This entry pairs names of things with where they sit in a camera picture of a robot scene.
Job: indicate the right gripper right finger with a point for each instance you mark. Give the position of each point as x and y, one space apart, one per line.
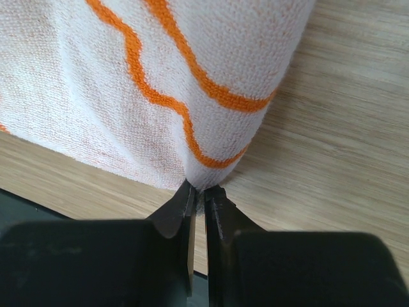
250 266

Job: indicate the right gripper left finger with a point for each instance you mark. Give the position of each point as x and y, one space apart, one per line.
128 262

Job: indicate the orange white patterned towel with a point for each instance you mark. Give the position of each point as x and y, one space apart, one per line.
156 91

